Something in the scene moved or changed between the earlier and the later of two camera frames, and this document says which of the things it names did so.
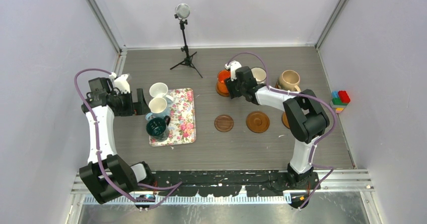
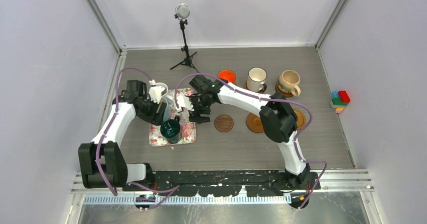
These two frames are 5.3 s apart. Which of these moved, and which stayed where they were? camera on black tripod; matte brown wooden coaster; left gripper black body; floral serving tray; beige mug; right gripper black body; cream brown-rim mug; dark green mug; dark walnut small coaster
Moved: right gripper black body; dark green mug; left gripper black body
Stayed: dark walnut small coaster; cream brown-rim mug; camera on black tripod; matte brown wooden coaster; floral serving tray; beige mug
